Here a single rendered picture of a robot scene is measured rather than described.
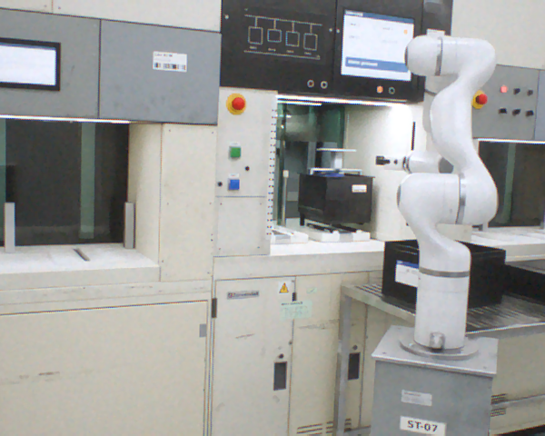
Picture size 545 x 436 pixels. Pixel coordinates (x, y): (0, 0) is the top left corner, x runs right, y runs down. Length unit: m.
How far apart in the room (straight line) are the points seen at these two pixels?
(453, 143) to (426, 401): 0.60
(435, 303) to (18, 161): 1.46
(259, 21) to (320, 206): 0.75
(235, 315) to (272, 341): 0.17
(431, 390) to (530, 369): 1.46
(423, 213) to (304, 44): 0.84
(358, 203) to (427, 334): 1.01
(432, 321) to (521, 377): 1.42
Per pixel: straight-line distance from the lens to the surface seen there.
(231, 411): 2.28
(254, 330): 2.22
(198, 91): 2.04
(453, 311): 1.63
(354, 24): 2.31
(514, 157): 3.41
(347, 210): 2.54
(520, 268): 2.34
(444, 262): 1.60
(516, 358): 2.96
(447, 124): 1.67
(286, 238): 2.42
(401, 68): 2.40
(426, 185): 1.59
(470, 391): 1.60
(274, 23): 2.17
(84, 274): 2.01
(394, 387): 1.62
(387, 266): 2.18
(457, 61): 1.77
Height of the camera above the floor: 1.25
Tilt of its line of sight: 7 degrees down
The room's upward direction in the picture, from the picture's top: 2 degrees clockwise
